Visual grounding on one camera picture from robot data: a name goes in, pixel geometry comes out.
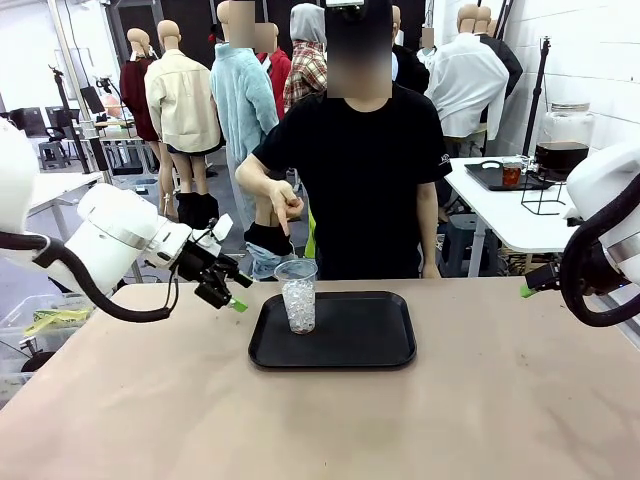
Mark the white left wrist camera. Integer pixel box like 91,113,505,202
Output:
197,213,235,255

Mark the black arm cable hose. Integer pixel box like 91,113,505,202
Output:
0,231,180,324
559,172,640,329

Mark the neon yellow garment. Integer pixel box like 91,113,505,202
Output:
304,208,320,261

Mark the yellow-green bag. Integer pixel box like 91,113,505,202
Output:
23,306,95,337

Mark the mannequin in light blue fleece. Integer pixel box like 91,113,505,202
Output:
209,0,285,281

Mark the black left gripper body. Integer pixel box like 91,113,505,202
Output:
177,241,227,287

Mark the black tripod with grip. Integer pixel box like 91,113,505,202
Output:
48,64,110,176

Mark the dark grey stool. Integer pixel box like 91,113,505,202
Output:
438,213,484,279

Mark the clear plastic cup with ice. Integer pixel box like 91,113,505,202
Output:
273,259,320,335

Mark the person's left forearm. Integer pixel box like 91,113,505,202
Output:
415,180,442,267

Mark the white table with grey legs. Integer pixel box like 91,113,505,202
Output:
27,171,113,224

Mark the mannequin in dark red top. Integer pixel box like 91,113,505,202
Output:
119,28,161,145

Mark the mannequin in cream jacket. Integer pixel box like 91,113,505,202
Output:
143,19,225,231

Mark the black wire dispenser stand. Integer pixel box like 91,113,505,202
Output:
520,169,570,217

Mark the mannequin in white shirt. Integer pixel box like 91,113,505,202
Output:
424,3,511,144

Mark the black tablet on stand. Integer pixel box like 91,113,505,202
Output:
79,85,106,115

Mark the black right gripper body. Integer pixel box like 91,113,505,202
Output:
579,246,613,295

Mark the silver metal frame post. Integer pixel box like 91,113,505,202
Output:
47,0,115,187

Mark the mannequin in plaid shirt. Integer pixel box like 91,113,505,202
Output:
283,3,329,110

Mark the person in black T-shirt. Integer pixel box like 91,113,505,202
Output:
252,0,454,281

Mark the mannequin in black jacket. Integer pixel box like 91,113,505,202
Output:
391,4,431,96

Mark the grey plastic stool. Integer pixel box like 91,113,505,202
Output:
38,141,71,170

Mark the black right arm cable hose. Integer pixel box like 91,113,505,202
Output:
559,172,640,329

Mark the small black tray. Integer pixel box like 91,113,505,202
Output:
463,159,557,193

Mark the tall black light stand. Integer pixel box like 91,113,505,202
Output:
519,35,553,159

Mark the person's right hand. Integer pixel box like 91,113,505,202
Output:
267,179,305,237

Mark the large black serving tray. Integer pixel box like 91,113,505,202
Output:
248,291,418,372

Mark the mannequin in black shirt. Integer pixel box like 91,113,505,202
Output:
477,5,525,101

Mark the clear plastic storage bin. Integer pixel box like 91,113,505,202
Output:
0,293,97,386

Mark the glass drink dispenser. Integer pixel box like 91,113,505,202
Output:
532,101,596,182

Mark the mannequin in red jacket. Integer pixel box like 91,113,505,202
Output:
255,22,292,121

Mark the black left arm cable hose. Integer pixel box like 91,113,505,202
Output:
0,231,180,324

